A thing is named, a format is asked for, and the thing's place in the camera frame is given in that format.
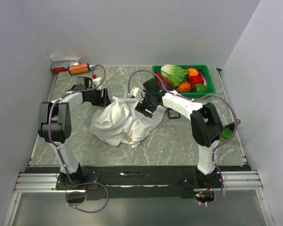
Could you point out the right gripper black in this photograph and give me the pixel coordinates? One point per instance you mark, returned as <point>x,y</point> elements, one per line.
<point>142,108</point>

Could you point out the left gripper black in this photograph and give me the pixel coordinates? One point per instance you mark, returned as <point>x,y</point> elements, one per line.
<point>103,101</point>

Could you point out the white garment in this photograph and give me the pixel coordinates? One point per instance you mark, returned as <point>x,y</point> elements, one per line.
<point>120,119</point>

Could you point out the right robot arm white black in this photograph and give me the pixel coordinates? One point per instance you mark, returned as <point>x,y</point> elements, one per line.
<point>206,125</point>

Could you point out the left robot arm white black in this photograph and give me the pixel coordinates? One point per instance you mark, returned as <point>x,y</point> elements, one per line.
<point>55,126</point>

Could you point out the gold brooch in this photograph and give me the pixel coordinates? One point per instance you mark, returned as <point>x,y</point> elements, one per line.
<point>128,139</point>

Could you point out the toy red chili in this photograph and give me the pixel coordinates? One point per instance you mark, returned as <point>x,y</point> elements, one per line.
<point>161,80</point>

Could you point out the orange cylinder tool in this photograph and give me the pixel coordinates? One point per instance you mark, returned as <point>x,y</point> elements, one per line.
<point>79,69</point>

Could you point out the toy cabbage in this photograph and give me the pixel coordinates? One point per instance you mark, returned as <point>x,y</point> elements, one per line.
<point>175,74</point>

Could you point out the toy orange bell pepper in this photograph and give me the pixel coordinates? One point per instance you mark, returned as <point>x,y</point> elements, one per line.
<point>184,87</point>

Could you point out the toy red bell pepper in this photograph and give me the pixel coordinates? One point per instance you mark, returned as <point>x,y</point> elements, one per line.
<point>193,80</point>

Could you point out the red white carton box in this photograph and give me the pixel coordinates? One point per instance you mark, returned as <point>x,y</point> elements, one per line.
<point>62,64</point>

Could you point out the toy green bell pepper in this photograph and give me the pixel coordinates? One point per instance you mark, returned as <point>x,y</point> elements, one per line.
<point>200,88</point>

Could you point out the toy orange fruit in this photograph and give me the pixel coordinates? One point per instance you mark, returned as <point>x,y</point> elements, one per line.
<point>192,72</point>

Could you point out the toy purple eggplant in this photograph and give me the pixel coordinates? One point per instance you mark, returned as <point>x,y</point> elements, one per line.
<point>202,75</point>

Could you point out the green plastic basket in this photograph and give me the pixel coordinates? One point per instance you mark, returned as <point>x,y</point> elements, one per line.
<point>204,68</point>

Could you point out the green glass bottle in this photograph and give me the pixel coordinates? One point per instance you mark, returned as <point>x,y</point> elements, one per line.
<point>227,132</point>

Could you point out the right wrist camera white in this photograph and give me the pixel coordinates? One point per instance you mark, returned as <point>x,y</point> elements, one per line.
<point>137,94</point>

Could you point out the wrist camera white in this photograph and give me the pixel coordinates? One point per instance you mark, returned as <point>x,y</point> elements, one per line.
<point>96,82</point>
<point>137,94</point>

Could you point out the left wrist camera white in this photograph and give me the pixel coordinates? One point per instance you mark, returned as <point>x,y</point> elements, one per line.
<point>96,82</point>

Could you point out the small black frame stand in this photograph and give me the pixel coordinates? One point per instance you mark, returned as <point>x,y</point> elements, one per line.
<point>172,114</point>

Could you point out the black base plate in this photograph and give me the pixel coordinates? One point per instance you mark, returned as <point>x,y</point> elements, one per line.
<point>101,182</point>

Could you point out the aluminium rail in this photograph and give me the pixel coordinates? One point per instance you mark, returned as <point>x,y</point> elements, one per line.
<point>48,182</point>

